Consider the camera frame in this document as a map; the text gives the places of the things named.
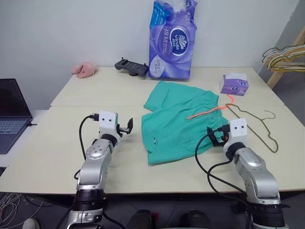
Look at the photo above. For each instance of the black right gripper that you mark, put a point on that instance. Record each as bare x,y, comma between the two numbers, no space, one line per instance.
221,142

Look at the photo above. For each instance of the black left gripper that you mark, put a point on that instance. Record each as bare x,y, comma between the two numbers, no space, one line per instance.
119,132

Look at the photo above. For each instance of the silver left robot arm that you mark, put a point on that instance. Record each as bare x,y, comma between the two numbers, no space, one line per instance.
95,167

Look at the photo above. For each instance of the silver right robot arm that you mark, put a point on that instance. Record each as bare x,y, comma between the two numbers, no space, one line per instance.
255,171

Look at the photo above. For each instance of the small purple tissue pack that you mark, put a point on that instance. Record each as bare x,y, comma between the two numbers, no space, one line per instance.
234,87

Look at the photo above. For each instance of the black handheld controller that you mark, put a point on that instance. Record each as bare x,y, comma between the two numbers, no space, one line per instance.
133,65

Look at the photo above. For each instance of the pink plush cloth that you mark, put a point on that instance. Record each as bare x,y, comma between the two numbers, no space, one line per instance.
84,69

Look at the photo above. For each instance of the dark rounded shape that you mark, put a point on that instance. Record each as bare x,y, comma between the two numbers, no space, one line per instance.
195,220
141,220

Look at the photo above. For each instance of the wooden clothes rack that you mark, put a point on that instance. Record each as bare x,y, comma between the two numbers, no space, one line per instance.
276,76

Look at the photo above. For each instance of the large purple tissue pack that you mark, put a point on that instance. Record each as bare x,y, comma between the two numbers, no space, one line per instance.
171,47

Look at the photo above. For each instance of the dark laptop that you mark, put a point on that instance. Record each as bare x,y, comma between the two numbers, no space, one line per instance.
12,107

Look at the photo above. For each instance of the grey shoe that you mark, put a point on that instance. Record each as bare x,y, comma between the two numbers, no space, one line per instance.
31,224

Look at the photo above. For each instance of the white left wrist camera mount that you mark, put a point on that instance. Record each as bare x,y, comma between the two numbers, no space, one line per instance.
108,120

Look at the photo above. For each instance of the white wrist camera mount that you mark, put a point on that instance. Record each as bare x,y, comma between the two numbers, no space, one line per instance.
238,128
108,120

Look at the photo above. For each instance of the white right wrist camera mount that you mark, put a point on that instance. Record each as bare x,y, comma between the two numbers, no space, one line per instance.
238,128

